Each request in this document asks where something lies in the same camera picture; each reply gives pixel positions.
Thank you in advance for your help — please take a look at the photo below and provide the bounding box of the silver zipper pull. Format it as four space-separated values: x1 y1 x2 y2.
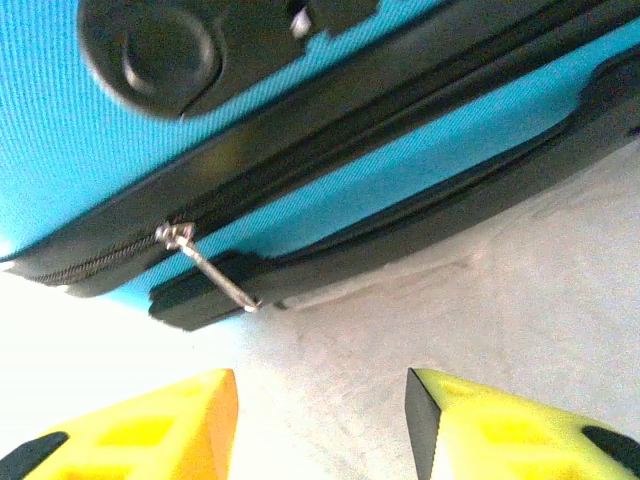
154 221 264 314

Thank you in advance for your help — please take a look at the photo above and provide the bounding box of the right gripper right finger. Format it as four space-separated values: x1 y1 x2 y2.
405 368 640 480

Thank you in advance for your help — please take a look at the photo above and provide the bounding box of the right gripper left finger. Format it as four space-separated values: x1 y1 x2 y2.
0 368 239 480

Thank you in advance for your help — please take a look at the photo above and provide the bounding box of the blue hard-shell suitcase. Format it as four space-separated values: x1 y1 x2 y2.
0 0 640 334

